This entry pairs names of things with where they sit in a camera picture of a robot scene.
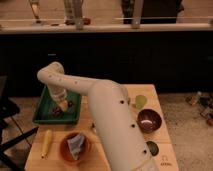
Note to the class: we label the grey crumpled cloth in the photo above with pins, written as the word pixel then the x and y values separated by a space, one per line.
pixel 75 145

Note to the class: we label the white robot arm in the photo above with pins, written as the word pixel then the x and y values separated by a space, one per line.
pixel 123 143

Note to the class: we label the green plastic tray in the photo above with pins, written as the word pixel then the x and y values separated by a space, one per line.
pixel 43 112

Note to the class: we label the green cup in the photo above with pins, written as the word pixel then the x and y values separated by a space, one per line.
pixel 140 101

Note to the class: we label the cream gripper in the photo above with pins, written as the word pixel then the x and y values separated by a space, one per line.
pixel 63 105

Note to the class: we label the yellow corn cob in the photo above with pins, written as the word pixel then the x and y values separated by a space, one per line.
pixel 46 143

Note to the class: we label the orange bowl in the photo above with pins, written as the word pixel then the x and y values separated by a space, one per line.
pixel 64 151

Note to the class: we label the dark red grape bunch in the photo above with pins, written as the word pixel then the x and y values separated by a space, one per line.
pixel 56 111

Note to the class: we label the dark round lid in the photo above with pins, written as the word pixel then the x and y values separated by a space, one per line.
pixel 154 150

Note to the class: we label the dark purple bowl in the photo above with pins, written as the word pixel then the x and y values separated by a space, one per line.
pixel 149 120

